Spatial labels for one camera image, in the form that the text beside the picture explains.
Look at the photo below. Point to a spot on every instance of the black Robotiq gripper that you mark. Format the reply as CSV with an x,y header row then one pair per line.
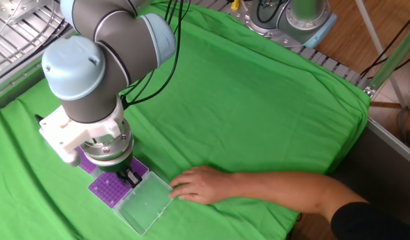
x,y
114,165

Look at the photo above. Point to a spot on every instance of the small yellow object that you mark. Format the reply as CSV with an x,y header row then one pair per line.
x,y
235,4

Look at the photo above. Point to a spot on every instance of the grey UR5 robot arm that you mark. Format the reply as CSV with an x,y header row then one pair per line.
x,y
88,110

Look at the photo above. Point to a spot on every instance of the green frame post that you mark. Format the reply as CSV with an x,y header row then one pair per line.
x,y
391,59

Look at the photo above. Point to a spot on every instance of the white slanted pole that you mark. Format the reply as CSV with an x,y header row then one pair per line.
x,y
374,40

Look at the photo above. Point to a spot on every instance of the black shirt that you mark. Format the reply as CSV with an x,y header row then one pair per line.
x,y
368,225

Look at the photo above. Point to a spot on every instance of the aluminium mounting plate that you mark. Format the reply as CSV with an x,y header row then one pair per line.
x,y
21,8

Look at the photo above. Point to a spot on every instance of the purple pipette tip box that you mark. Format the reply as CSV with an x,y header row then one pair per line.
x,y
86,165
108,190

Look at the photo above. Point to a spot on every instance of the white wrist mounting bracket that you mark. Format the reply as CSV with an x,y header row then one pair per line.
x,y
64,133

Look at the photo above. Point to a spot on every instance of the bare human forearm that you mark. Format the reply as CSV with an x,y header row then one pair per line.
x,y
284,191

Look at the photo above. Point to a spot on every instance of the green table cloth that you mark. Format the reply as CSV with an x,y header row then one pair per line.
x,y
241,110

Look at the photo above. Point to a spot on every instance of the bare human hand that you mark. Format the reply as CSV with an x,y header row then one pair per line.
x,y
204,185

